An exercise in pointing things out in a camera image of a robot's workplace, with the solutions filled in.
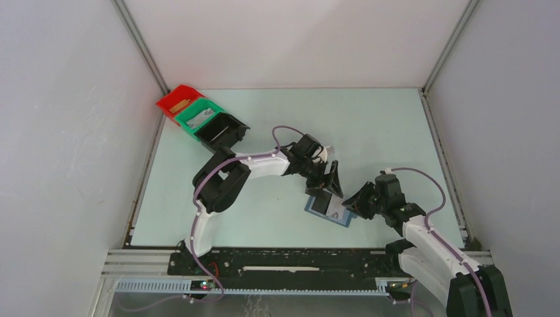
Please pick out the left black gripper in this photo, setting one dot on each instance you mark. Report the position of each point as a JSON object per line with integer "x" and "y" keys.
{"x": 321, "y": 179}

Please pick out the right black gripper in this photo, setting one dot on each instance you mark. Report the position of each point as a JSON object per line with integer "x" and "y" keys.
{"x": 356, "y": 202}

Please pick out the black credit card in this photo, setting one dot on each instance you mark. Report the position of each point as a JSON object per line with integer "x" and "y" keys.
{"x": 319, "y": 203}

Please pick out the blue card holder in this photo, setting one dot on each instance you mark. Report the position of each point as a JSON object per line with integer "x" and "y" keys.
{"x": 344, "y": 223}

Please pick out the grey credit card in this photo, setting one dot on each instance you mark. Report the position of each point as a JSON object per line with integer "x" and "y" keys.
{"x": 336, "y": 210}

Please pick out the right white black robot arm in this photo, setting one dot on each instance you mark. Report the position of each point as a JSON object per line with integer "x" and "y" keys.
{"x": 461, "y": 284}

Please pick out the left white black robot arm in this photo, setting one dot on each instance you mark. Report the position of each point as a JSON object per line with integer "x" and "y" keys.
{"x": 218, "y": 184}

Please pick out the grey card in green bin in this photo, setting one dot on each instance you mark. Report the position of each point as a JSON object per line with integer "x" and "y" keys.
{"x": 200, "y": 118}

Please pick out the orange card in red bin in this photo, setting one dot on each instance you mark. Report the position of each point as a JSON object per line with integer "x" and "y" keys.
{"x": 179, "y": 106}

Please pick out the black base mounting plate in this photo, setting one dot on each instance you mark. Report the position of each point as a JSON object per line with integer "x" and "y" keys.
{"x": 298, "y": 268}

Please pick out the black plastic bin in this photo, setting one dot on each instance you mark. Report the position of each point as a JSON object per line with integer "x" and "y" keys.
{"x": 222, "y": 130}

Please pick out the green plastic bin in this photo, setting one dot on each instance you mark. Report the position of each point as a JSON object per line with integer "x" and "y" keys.
{"x": 194, "y": 109}

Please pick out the red plastic bin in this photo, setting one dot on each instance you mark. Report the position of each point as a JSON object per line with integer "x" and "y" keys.
{"x": 175, "y": 96}

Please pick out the grey slotted cable duct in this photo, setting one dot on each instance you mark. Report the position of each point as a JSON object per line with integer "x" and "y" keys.
{"x": 184, "y": 286}

